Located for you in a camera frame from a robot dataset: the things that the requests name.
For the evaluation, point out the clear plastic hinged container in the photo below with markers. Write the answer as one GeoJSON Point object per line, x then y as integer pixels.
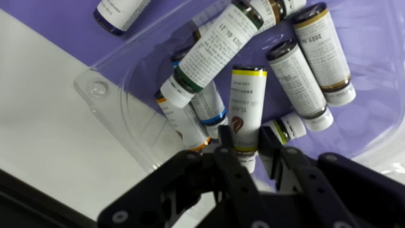
{"type": "Point", "coordinates": [127, 105]}

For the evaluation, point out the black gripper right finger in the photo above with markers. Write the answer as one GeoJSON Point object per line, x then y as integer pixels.
{"type": "Point", "coordinates": [337, 194]}

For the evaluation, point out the white bottle black band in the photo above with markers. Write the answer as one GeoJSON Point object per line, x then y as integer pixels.
{"type": "Point", "coordinates": [298, 82]}

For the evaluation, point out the purple rectangular mat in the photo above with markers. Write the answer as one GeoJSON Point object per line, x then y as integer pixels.
{"type": "Point", "coordinates": [42, 25]}

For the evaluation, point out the white bottle green band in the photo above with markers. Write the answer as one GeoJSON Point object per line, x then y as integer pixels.
{"type": "Point", "coordinates": [216, 45]}

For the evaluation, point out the white bottle blue band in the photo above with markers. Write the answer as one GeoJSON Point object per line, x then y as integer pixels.
{"type": "Point", "coordinates": [209, 102]}

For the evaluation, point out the white bottle lime band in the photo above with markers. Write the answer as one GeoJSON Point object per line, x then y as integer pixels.
{"type": "Point", "coordinates": [293, 125]}

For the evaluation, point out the white bottle yellow bands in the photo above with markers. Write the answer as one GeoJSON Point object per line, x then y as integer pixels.
{"type": "Point", "coordinates": [247, 101]}

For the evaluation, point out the white bottle orange band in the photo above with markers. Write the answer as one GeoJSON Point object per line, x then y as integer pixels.
{"type": "Point", "coordinates": [182, 120]}

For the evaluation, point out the white bottle gold band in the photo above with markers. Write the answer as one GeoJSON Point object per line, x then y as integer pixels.
{"type": "Point", "coordinates": [325, 45]}

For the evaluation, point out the white bottle brown band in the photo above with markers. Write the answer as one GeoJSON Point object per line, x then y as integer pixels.
{"type": "Point", "coordinates": [270, 10]}

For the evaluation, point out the white bottle dark purple cap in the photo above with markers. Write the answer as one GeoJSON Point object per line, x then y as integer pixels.
{"type": "Point", "coordinates": [121, 10]}

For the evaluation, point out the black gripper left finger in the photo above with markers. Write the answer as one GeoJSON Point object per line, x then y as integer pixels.
{"type": "Point", "coordinates": [185, 194]}

